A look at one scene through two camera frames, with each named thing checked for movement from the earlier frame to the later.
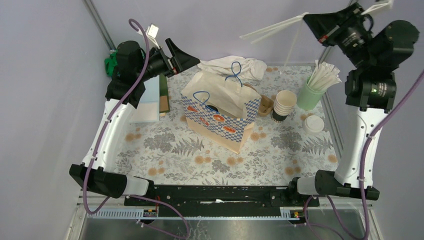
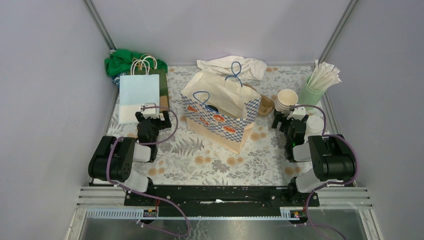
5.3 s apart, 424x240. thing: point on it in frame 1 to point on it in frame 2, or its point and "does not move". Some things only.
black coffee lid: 211,107 does not move
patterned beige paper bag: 221,111 does not move
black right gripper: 322,24 to 281,118
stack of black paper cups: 284,102 does not move
